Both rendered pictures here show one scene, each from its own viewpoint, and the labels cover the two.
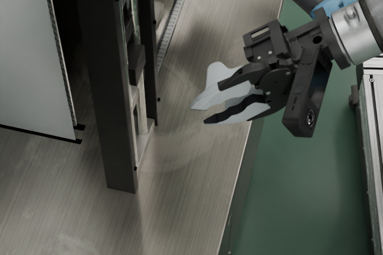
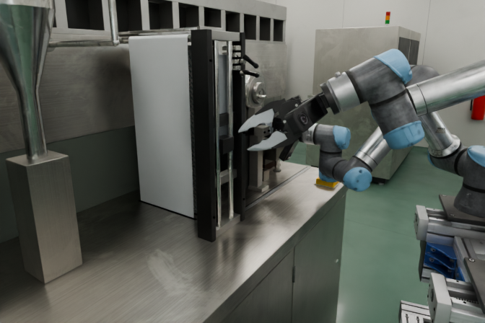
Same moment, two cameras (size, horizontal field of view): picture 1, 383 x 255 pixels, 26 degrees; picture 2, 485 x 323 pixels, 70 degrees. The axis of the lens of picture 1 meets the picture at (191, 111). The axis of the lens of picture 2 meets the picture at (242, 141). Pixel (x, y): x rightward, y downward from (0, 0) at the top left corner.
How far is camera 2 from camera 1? 0.78 m
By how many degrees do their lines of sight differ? 43
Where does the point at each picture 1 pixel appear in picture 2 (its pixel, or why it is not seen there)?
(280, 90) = not seen: hidden behind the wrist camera
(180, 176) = (243, 241)
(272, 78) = (286, 107)
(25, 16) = (180, 114)
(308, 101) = (303, 109)
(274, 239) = not seen: outside the picture
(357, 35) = (339, 81)
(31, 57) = (179, 146)
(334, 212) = not seen: outside the picture
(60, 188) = (172, 232)
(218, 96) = (253, 119)
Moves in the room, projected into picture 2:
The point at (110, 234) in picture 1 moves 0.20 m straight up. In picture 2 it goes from (185, 255) to (182, 179)
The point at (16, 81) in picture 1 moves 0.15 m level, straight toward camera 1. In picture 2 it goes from (171, 168) to (159, 186)
